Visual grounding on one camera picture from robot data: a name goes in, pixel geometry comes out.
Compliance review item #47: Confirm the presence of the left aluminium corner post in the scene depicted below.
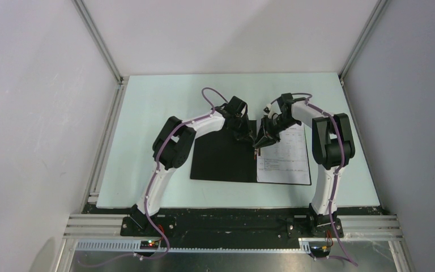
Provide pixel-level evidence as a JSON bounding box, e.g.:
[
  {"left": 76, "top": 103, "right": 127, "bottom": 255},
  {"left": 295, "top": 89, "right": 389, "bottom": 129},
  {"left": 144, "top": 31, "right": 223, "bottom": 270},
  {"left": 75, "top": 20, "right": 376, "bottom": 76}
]
[{"left": 71, "top": 0, "right": 123, "bottom": 84}]

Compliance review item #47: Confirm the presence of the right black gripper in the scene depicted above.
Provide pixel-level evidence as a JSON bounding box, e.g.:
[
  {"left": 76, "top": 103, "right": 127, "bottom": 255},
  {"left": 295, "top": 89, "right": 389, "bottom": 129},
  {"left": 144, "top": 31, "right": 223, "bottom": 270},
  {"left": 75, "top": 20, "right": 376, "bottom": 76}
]
[{"left": 252, "top": 114, "right": 300, "bottom": 150}]

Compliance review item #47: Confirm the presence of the white table form sheet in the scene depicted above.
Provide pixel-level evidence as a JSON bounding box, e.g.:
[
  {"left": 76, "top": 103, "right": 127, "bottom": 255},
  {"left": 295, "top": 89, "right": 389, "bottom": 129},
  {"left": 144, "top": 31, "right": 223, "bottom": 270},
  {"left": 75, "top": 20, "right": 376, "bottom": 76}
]
[{"left": 257, "top": 125, "right": 312, "bottom": 186}]

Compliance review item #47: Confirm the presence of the controller board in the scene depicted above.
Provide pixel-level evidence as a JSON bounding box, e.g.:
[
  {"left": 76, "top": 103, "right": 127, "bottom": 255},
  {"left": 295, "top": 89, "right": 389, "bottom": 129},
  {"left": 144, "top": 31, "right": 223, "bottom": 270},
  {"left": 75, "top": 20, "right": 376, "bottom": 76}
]
[
  {"left": 139, "top": 240, "right": 160, "bottom": 250},
  {"left": 309, "top": 246, "right": 330, "bottom": 259}
]

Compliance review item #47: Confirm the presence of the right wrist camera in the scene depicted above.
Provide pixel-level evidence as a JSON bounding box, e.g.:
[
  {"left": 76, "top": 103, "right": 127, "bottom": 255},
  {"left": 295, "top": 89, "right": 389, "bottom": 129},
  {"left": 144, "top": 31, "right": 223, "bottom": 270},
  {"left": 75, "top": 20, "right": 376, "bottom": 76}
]
[{"left": 263, "top": 103, "right": 279, "bottom": 120}]

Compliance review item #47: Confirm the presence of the red and black folder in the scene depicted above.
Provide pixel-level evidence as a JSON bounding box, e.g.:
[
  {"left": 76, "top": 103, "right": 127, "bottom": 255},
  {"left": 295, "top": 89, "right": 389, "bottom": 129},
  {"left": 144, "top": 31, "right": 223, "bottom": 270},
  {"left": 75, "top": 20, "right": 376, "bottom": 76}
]
[{"left": 189, "top": 119, "right": 313, "bottom": 186}]

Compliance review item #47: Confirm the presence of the aluminium corner post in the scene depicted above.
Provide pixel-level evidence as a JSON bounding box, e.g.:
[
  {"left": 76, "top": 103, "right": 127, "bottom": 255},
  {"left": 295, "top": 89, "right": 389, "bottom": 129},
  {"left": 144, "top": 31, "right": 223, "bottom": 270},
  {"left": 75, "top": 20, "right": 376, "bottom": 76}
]
[
  {"left": 339, "top": 0, "right": 391, "bottom": 84},
  {"left": 71, "top": 0, "right": 123, "bottom": 84}
]

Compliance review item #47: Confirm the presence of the right aluminium corner post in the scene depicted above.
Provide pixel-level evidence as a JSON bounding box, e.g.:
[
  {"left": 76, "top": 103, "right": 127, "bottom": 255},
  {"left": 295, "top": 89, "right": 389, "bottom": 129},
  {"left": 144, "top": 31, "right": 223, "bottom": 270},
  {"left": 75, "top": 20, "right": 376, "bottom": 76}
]
[{"left": 339, "top": 0, "right": 391, "bottom": 84}]

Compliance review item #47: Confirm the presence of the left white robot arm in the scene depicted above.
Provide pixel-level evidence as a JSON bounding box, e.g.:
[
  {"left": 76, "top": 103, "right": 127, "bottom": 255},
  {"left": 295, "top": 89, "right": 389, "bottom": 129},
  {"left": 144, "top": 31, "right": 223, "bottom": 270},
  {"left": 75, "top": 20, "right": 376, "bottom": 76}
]
[{"left": 130, "top": 96, "right": 254, "bottom": 236}]

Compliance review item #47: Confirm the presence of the aluminium frame rail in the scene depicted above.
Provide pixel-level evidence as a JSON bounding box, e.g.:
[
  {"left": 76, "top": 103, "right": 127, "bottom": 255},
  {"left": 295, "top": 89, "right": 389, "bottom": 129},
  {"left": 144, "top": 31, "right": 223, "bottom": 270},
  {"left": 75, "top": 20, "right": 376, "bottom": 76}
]
[{"left": 53, "top": 207, "right": 415, "bottom": 271}]

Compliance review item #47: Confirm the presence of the right controller board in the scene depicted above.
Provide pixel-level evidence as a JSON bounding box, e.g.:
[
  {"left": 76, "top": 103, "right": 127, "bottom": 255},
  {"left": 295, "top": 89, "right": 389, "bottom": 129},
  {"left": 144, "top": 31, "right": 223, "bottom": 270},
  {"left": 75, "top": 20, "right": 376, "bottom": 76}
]
[{"left": 309, "top": 246, "right": 330, "bottom": 259}]

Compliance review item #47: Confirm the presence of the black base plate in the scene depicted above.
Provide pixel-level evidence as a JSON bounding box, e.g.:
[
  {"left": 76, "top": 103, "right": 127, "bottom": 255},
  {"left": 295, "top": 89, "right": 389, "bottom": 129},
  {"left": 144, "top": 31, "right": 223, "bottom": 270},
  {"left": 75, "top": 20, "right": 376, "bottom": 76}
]
[{"left": 65, "top": 206, "right": 398, "bottom": 254}]

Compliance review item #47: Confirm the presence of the left controller board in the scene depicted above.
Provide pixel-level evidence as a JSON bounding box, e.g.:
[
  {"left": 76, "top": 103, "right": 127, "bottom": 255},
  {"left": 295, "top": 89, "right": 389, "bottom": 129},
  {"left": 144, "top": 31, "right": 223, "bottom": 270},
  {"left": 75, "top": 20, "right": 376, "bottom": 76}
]
[{"left": 139, "top": 240, "right": 160, "bottom": 250}]

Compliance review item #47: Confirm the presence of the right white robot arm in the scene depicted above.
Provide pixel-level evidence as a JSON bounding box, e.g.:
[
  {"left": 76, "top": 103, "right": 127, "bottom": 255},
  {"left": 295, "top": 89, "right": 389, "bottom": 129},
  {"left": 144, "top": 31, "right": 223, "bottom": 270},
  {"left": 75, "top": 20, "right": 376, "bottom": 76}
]
[{"left": 253, "top": 93, "right": 356, "bottom": 237}]

